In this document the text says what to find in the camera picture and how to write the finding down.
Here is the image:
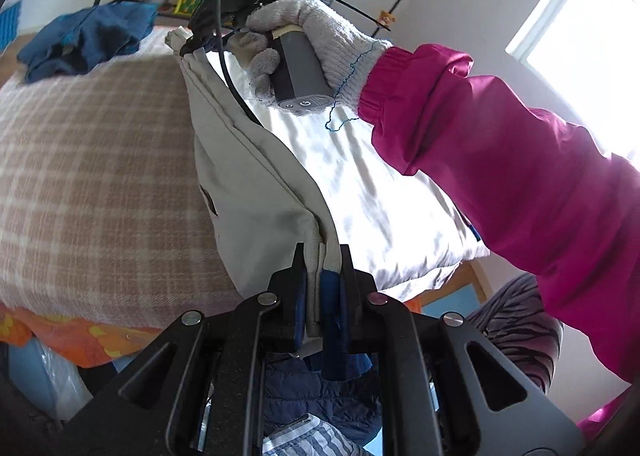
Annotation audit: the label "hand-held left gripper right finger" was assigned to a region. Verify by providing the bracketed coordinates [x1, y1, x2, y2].
[330, 245, 588, 456]

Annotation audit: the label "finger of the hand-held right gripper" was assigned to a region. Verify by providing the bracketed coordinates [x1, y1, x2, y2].
[181, 28, 221, 56]

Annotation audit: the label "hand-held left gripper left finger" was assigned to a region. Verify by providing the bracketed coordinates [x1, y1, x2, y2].
[57, 243, 321, 456]

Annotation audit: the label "beige jacket with blue lining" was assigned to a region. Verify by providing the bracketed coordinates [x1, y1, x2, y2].
[165, 28, 493, 382]

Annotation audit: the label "dark blue clothes pile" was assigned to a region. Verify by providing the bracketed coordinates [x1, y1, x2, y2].
[19, 0, 161, 84]

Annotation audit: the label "person's right hand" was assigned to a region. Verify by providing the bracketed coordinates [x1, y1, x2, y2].
[235, 0, 393, 114]

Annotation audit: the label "navy puffer jacket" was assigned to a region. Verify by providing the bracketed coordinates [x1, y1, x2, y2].
[262, 353, 383, 437]

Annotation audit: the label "blue white striped cloth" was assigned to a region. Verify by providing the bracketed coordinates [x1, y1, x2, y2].
[262, 413, 366, 456]

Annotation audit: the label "person's striped pants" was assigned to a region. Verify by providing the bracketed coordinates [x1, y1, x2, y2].
[465, 273, 563, 392]

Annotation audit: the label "checked beige blanket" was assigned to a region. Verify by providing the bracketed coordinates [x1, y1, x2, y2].
[0, 28, 251, 331]

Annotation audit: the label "clear plastic wrapped package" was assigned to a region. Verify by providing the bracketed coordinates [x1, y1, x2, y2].
[10, 336, 96, 424]

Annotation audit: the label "window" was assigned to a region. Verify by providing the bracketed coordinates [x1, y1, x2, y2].
[505, 0, 640, 161]

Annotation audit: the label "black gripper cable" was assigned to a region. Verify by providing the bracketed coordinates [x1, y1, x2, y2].
[216, 0, 263, 129]

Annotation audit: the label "wooden bed frame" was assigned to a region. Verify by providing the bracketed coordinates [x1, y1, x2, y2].
[452, 258, 493, 304]

